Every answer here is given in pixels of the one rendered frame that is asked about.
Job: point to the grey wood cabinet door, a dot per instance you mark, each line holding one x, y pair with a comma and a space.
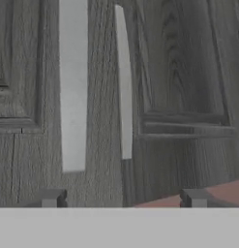
185, 80
27, 97

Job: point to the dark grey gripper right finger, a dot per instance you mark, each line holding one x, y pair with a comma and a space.
192, 195

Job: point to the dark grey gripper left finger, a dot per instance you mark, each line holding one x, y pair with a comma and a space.
54, 195

